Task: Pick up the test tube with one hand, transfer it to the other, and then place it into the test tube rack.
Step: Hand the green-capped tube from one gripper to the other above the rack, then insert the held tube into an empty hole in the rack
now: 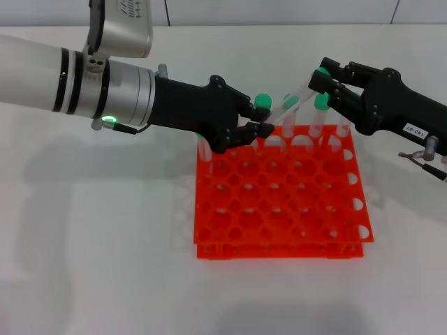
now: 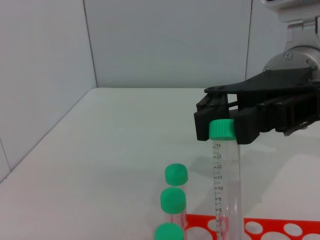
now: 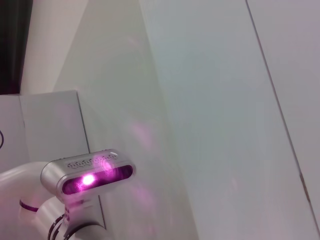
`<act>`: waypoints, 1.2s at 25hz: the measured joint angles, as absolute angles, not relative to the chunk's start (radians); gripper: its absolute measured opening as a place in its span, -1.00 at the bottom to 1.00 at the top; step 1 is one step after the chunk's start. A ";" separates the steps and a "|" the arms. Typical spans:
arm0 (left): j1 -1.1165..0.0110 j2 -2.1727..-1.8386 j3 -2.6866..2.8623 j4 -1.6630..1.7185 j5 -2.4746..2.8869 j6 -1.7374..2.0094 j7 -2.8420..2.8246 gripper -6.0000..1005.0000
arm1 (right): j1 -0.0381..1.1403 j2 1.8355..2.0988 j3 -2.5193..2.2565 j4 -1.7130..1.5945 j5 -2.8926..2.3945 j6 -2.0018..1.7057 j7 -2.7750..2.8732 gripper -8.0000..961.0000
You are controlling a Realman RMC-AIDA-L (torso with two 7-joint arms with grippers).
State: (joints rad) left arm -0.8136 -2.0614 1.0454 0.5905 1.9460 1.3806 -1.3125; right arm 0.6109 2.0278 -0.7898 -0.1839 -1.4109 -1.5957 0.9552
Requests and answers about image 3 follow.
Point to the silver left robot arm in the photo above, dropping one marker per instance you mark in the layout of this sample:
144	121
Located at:
45	216

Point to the silver robot head camera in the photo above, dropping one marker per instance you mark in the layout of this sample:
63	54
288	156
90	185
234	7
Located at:
75	170

